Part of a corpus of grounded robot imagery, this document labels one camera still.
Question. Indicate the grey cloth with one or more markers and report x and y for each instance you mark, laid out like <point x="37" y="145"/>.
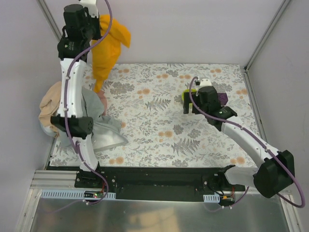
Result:
<point x="106" y="131"/>

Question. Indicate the aluminium corner post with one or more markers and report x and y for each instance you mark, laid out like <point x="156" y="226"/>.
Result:
<point x="276" y="18"/>
<point x="50" y="20"/>

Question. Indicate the purple cube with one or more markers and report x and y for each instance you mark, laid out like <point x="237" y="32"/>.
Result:
<point x="223" y="98"/>

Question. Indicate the floral table mat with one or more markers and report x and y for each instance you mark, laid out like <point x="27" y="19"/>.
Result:
<point x="147" y="99"/>

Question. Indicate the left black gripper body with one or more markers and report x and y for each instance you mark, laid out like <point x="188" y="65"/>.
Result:
<point x="95" y="26"/>

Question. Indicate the beige cloth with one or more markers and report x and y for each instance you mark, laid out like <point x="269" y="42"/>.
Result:
<point x="48" y="107"/>

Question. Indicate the pink cloth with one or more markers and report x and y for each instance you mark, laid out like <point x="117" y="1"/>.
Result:
<point x="103" y="99"/>

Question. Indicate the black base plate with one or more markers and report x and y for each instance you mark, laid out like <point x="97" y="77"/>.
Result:
<point x="161" y="193"/>

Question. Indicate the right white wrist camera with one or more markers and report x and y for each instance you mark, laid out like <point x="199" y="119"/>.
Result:
<point x="203" y="82"/>

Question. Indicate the right aluminium side rail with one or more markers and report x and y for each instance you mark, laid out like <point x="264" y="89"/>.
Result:
<point x="254" y="107"/>

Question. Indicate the green bowl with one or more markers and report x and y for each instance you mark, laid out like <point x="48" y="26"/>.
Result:
<point x="187" y="92"/>

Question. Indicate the slotted cable duct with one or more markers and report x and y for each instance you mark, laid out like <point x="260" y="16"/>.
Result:
<point x="211" y="198"/>
<point x="77" y="194"/>

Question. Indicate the aluminium front rail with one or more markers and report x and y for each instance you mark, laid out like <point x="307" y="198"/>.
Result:
<point x="48" y="180"/>

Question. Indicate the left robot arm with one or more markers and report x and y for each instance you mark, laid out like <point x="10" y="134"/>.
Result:
<point x="69" y="117"/>

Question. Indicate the left slotted cable duct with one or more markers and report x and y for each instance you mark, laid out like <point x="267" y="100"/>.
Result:
<point x="77" y="194"/>

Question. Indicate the right aluminium corner post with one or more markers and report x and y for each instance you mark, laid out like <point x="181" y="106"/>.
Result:
<point x="276" y="18"/>

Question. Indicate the orange cloth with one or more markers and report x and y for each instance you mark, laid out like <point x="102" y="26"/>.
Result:
<point x="107" y="52"/>

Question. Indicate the right slotted cable duct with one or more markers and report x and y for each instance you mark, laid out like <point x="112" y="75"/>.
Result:
<point x="211" y="198"/>

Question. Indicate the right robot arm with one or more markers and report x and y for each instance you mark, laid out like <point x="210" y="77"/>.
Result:
<point x="275" y="170"/>

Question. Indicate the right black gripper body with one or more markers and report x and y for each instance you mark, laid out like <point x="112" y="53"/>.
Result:
<point x="191" y="104"/>

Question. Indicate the left aluminium corner post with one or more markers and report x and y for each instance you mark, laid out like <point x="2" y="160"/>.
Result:
<point x="50" y="20"/>

